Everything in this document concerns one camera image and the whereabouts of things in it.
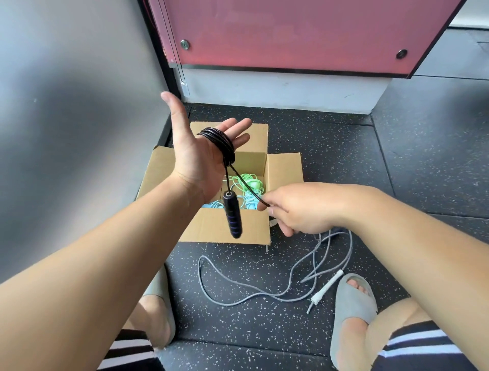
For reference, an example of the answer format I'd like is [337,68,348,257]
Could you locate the person's right forearm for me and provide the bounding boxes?
[344,185,489,371]

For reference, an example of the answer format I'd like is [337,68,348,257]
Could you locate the person's leg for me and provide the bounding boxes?
[122,294,171,349]
[344,278,434,354]

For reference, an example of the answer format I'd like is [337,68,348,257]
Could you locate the person's right hand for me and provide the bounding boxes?
[257,183,356,238]

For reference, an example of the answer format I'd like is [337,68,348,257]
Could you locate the person's left leg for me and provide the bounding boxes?
[122,294,171,349]

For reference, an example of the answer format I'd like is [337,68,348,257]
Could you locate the grey slipper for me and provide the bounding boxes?
[329,273,379,370]
[141,265,176,351]

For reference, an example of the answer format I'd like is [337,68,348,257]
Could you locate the person's left forearm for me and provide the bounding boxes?
[0,172,207,371]

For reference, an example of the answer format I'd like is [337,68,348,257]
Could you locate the green jump rope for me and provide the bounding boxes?
[228,174,265,200]

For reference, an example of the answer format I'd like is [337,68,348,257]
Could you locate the brown cardboard box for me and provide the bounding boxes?
[135,122,305,246]

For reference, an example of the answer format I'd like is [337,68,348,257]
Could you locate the black white-striped shorts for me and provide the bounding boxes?
[97,320,479,371]

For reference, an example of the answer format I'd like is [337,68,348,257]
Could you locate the person's right leg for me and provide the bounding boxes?
[344,278,434,354]

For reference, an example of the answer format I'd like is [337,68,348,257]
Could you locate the white cabinet base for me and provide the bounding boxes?
[176,67,392,115]

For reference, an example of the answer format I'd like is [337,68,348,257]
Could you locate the grey jump rope white handle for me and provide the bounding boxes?
[197,218,353,315]

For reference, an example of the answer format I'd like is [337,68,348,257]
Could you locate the person's left hand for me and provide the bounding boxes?
[160,91,253,204]

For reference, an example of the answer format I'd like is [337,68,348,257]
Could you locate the pink cabinet panel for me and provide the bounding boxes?
[147,0,467,79]

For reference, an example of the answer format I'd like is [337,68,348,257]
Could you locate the black jump rope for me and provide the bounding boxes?
[197,127,272,240]

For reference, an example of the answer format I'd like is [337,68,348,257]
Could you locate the light blue jump rope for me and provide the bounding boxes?
[201,190,261,211]

